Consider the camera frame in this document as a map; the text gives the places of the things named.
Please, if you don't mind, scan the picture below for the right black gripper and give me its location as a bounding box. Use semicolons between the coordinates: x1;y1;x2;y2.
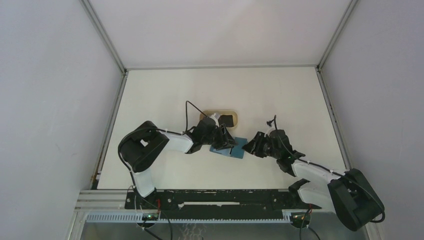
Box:
241;130;281;160

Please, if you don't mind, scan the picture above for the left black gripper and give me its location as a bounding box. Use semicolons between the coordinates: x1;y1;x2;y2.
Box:
201;123;238;151

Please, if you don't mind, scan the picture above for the blue card holder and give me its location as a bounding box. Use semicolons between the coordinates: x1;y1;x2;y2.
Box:
209;137;248;159

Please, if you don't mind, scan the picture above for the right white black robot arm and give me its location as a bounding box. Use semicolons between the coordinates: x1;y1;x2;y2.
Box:
242;129;386;231

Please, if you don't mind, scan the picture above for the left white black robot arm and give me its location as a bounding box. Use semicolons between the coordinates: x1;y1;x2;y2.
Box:
117;116;237;209

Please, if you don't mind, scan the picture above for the black card in tray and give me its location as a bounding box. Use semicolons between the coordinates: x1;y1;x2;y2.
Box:
218;114;236;128

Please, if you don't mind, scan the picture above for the beige oval tray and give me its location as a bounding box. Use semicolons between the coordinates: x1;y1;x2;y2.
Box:
197;109;238;130

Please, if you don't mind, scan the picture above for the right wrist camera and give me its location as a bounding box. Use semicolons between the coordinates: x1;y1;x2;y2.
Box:
266;119;278;131

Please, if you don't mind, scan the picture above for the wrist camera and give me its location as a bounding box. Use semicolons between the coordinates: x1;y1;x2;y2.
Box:
209;112;221;126
266;119;278;131

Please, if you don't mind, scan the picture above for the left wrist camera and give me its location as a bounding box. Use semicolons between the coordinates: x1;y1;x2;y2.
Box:
209;112;221;126

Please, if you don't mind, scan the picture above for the left black cable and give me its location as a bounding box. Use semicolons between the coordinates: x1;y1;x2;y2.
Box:
184;100;208;133

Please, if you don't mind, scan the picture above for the black cable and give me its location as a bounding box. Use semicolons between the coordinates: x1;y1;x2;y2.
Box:
266;114;386;240
184;100;208;133

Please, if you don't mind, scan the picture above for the black mounting base plate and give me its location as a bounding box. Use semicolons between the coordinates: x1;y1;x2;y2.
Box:
124;188;319;219

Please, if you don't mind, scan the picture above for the right black cable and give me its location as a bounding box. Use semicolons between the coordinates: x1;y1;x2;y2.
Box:
266;114;386;240

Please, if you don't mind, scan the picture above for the white toothed cable duct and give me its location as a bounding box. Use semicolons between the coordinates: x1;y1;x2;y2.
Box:
86;211;292;224

